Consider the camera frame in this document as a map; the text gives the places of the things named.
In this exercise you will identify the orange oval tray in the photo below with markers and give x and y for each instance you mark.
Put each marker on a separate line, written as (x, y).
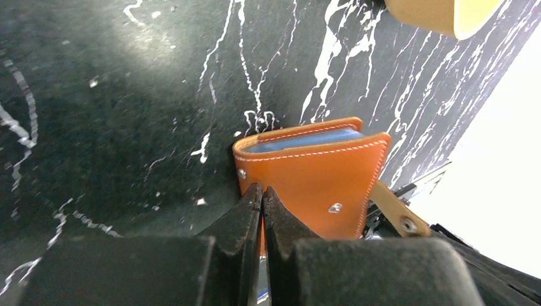
(460, 19)

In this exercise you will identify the brown leather card holder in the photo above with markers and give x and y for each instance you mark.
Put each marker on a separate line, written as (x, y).
(326, 174)

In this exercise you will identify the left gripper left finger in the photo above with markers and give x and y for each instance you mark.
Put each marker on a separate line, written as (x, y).
(218, 266)

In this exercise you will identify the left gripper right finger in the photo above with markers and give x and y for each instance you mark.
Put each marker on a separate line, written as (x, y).
(305, 269)

